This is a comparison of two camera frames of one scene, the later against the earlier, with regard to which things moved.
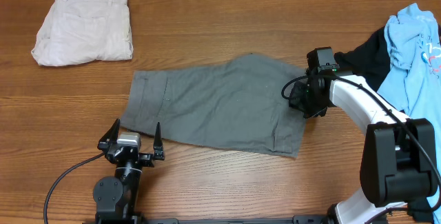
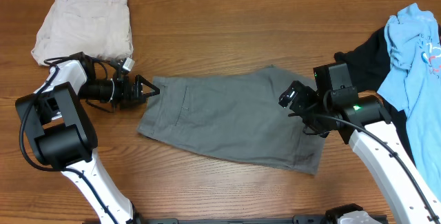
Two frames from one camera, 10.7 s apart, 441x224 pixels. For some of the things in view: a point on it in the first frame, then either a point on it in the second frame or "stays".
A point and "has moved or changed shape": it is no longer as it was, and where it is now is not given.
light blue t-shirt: [412, 83] stays
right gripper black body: [304, 98] -> [306, 101]
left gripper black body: [145, 159] -> [121, 93]
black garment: [371, 60] stays
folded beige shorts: [85, 25] stays
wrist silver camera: [129, 138] -> [128, 64]
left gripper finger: [158, 147] -> [140, 80]
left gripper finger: [110, 136] -> [142, 98]
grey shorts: [239, 103] has moved or changed shape
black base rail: [299, 219] stays
